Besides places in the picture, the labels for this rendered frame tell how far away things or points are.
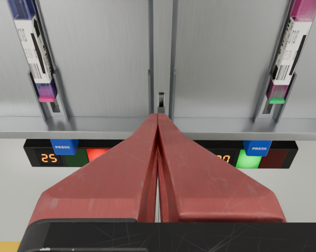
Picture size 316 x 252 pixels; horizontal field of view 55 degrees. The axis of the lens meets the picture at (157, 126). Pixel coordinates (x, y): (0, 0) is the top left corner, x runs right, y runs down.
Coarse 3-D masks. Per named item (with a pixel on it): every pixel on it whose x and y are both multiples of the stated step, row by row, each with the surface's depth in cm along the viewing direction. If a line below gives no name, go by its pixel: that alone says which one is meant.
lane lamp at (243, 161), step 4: (240, 152) 38; (244, 152) 38; (240, 156) 38; (244, 156) 38; (248, 156) 38; (252, 156) 38; (256, 156) 38; (260, 156) 38; (240, 160) 39; (244, 160) 39; (248, 160) 39; (252, 160) 39; (256, 160) 39; (260, 160) 39; (236, 164) 39; (240, 164) 39; (244, 164) 39; (248, 164) 39; (252, 164) 39; (256, 164) 39
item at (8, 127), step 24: (0, 120) 32; (24, 120) 32; (48, 120) 32; (72, 120) 32; (96, 120) 32; (120, 120) 32; (192, 120) 32; (216, 120) 32; (240, 120) 32; (264, 120) 32; (288, 120) 32; (312, 120) 32
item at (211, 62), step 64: (0, 0) 24; (64, 0) 24; (128, 0) 24; (192, 0) 24; (256, 0) 24; (0, 64) 28; (64, 64) 28; (128, 64) 28; (192, 64) 28; (256, 64) 28
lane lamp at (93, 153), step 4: (88, 148) 37; (92, 148) 37; (96, 148) 37; (100, 148) 37; (88, 152) 38; (92, 152) 38; (96, 152) 38; (100, 152) 38; (88, 156) 38; (92, 156) 38; (96, 156) 38
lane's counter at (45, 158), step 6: (36, 150) 38; (42, 150) 38; (48, 150) 38; (42, 156) 38; (48, 156) 38; (54, 156) 38; (42, 162) 39; (48, 162) 39; (54, 162) 39; (60, 162) 39
